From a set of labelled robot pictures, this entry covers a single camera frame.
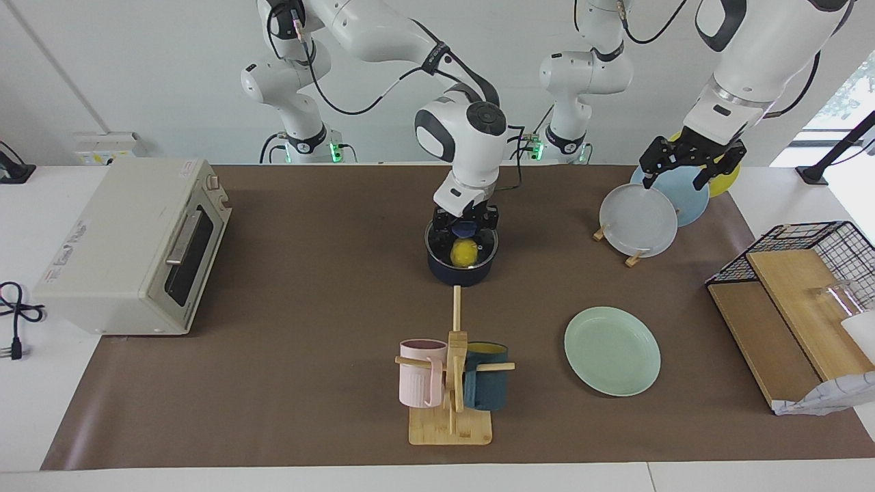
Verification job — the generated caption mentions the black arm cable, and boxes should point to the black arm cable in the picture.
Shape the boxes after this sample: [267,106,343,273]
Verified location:
[265,0,524,192]
[619,0,691,46]

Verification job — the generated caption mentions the pink ribbed mug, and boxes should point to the pink ribbed mug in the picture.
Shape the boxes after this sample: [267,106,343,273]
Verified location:
[399,339,448,409]

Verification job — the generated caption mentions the light blue plate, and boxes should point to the light blue plate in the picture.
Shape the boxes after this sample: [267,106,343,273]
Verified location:
[630,163,710,228]

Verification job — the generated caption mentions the dark wooden board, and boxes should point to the dark wooden board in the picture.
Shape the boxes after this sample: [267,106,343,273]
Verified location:
[708,280,824,409]

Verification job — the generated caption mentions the black camera stand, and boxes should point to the black camera stand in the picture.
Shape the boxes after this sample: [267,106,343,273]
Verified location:
[796,111,875,187]

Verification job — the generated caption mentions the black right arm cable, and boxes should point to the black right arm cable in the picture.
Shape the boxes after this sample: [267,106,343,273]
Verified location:
[265,0,524,192]

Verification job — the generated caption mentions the black power cable with plug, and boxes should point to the black power cable with plug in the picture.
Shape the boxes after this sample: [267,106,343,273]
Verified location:
[0,282,47,361]

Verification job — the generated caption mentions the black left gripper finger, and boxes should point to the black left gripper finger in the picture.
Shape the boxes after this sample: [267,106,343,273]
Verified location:
[692,141,747,191]
[639,139,674,191]

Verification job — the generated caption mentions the cream toaster oven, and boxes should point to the cream toaster oven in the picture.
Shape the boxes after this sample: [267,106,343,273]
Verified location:
[33,157,233,336]

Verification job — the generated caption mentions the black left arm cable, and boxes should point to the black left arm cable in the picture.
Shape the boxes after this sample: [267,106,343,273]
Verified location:
[619,0,691,46]

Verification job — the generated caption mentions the green plate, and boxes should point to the green plate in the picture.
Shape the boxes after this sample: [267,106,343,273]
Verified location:
[564,306,662,398]

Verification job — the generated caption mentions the wooden plate rack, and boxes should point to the wooden plate rack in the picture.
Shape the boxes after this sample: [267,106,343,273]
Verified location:
[593,222,645,268]

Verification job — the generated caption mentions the yellow lemon toy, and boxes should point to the yellow lemon toy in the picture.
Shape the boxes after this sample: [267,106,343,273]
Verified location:
[450,239,481,269]

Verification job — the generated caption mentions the clear glass cup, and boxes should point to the clear glass cup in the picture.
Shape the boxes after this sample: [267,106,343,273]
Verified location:
[810,279,863,318]

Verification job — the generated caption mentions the wooden mug tree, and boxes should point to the wooden mug tree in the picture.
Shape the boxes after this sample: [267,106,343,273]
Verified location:
[394,286,515,446]

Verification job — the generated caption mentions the white translucent cup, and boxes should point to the white translucent cup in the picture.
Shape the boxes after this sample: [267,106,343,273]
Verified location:
[839,311,875,363]

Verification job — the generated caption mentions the dark blue pot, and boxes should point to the dark blue pot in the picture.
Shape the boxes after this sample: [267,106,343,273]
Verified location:
[425,219,498,287]

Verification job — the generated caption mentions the dark teal mug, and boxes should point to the dark teal mug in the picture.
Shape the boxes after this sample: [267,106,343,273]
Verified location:
[463,342,510,411]

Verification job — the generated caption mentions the bright window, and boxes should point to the bright window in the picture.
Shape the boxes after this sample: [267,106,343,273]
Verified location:
[800,51,875,131]

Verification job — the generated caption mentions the white wall socket box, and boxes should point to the white wall socket box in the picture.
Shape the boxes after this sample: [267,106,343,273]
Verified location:
[74,132,148,165]

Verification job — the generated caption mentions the black table clamp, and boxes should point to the black table clamp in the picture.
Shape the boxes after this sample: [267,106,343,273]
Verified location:
[0,140,36,184]

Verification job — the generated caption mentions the yellow plate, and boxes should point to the yellow plate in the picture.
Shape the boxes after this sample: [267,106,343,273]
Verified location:
[669,131,742,199]

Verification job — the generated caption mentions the glass lid with blue knob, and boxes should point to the glass lid with blue knob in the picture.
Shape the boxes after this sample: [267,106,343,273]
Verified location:
[425,219,499,269]

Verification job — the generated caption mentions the light wooden board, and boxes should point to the light wooden board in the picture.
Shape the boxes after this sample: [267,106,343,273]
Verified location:
[745,249,875,382]

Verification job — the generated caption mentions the brown table mat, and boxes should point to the brown table mat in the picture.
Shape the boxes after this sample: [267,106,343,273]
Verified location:
[41,164,875,471]

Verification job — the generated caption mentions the white patterned cloth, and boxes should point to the white patterned cloth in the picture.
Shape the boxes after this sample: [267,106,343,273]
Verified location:
[772,371,875,416]

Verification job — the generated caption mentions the black wire basket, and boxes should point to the black wire basket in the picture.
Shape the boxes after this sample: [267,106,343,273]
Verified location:
[705,221,875,315]

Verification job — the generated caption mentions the grey plate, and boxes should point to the grey plate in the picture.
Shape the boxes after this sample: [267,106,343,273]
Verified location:
[600,183,679,259]

